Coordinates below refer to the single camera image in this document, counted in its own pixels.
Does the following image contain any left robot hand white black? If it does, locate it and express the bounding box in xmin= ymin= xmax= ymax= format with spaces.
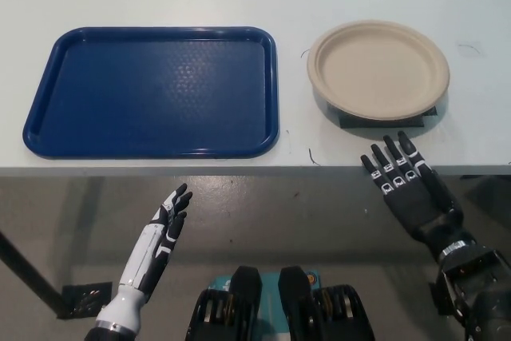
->
xmin=118 ymin=183 xmax=195 ymax=296

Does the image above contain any blue plastic tray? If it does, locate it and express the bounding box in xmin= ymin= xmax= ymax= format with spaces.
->
xmin=22 ymin=26 xmax=279 ymax=160

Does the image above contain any beige paper plate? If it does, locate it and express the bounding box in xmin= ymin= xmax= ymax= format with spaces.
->
xmin=306 ymin=19 xmax=451 ymax=121

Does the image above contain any right robot hand black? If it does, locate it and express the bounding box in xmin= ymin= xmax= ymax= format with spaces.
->
xmin=360 ymin=129 xmax=477 ymax=256

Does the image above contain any black table leg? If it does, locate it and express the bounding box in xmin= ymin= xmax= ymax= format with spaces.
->
xmin=0 ymin=228 xmax=67 ymax=310

